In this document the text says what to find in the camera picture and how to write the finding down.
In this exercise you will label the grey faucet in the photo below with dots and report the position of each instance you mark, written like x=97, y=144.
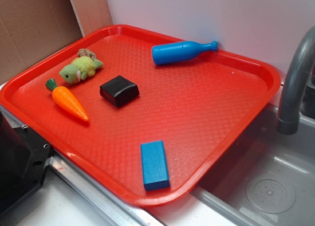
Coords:
x=298, y=94

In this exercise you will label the orange toy carrot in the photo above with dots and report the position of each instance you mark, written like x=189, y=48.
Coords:
x=66, y=100

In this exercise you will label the grey toy sink basin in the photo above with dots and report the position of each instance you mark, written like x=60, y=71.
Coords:
x=265, y=178

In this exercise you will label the blue wooden block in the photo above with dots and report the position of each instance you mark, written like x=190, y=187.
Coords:
x=154, y=166

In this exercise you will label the green plush bird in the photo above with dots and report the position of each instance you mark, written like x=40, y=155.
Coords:
x=81, y=68

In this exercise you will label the blue plastic toy bottle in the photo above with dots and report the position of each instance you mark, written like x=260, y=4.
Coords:
x=180, y=51

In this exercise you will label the brown cardboard panel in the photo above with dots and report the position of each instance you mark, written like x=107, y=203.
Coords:
x=31, y=30

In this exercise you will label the red plastic tray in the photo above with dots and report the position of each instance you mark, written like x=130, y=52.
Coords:
x=196, y=108

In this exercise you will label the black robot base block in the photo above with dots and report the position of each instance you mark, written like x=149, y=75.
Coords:
x=24, y=157

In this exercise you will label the black rounded block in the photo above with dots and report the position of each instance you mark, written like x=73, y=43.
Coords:
x=119, y=91

